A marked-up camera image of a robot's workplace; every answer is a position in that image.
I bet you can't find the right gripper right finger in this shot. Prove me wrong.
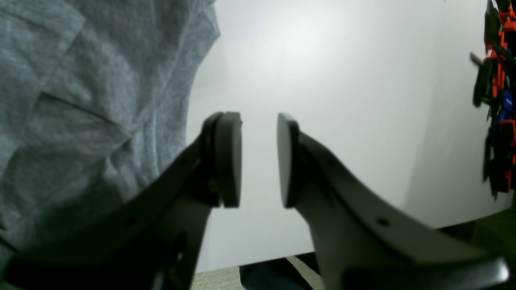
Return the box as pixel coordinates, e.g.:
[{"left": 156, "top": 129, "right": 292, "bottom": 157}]
[{"left": 277, "top": 113, "right": 510, "bottom": 290}]

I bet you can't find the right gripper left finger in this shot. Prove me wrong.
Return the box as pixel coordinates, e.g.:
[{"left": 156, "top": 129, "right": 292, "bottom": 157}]
[{"left": 4, "top": 112, "right": 242, "bottom": 290}]

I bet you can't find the grey T-shirt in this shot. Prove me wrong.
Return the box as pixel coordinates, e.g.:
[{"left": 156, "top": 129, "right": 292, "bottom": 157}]
[{"left": 1, "top": 0, "right": 220, "bottom": 265}]

